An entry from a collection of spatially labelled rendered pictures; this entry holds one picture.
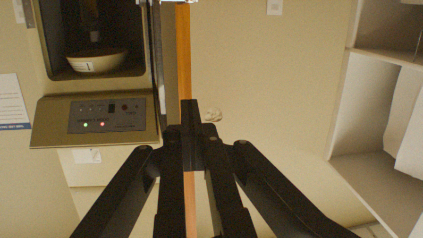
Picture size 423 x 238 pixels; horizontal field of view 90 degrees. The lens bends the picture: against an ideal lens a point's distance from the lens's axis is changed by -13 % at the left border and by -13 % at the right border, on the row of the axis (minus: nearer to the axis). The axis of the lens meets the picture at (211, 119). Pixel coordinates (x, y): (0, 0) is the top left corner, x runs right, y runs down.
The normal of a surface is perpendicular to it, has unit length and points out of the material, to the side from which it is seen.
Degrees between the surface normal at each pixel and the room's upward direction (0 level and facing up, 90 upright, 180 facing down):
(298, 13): 90
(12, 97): 90
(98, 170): 90
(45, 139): 135
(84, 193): 90
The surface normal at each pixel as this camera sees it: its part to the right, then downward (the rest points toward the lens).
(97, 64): 0.33, 0.72
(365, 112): 0.13, 0.40
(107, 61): 0.57, 0.66
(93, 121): 0.09, -0.36
